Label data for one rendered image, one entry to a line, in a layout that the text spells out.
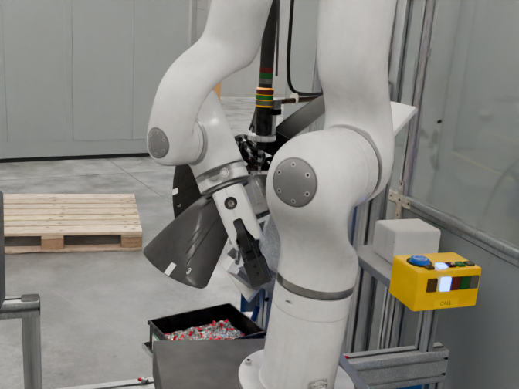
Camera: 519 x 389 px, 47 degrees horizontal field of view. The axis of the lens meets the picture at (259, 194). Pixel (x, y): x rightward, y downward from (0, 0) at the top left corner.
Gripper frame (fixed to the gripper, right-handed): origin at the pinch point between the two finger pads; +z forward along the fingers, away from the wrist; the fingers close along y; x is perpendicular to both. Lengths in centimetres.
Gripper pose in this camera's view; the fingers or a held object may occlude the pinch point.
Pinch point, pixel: (260, 277)
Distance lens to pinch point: 95.6
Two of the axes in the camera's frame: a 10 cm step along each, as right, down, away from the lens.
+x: -9.3, 3.7, 0.0
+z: 3.6, 9.3, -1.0
